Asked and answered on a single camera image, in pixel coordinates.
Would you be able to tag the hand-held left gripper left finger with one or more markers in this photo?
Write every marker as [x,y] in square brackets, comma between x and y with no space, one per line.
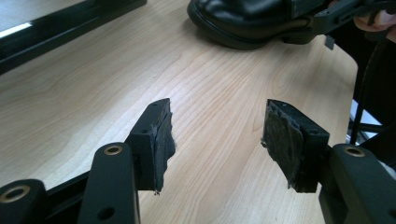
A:
[149,149]

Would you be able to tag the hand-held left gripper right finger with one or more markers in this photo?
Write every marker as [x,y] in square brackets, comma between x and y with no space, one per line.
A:
[299,146]

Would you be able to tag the black leather shoe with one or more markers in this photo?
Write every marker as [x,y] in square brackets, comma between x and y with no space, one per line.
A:
[243,18]

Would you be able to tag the red and black shoe rack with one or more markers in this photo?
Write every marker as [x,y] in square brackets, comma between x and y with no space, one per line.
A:
[62,31]

